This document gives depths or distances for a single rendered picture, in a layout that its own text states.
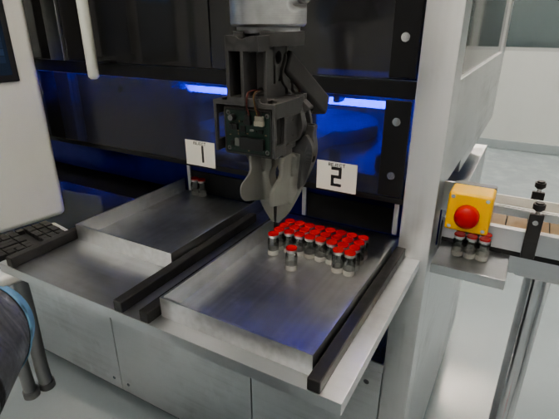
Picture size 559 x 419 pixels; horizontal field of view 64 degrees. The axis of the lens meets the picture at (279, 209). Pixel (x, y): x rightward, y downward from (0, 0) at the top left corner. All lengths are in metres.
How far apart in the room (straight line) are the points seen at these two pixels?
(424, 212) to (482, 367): 1.32
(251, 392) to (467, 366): 1.03
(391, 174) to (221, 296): 0.38
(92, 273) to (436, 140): 0.66
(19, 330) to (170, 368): 0.95
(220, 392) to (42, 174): 0.79
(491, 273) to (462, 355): 1.24
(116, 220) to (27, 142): 0.35
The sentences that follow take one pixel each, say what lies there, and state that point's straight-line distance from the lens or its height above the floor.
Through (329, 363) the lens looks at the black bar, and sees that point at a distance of 0.61.
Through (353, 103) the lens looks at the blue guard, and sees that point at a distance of 0.85.
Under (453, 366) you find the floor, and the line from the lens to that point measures 2.06.
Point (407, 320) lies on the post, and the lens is 0.98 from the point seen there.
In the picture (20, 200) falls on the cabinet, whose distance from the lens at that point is 1.34.
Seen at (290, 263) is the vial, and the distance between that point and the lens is 0.81.
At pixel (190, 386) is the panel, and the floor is 0.26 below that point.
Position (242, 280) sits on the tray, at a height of 0.88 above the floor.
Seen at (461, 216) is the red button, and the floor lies 1.00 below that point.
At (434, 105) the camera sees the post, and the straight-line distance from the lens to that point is 0.81.
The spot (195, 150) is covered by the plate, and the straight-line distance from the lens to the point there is 1.07.
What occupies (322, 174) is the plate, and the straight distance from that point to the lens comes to 0.90.
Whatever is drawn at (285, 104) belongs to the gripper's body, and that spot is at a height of 1.23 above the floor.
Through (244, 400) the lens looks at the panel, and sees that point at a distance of 1.38.
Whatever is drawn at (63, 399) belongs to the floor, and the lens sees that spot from 1.98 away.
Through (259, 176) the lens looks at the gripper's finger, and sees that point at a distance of 0.51.
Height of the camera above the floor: 1.31
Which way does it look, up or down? 23 degrees down
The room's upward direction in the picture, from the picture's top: straight up
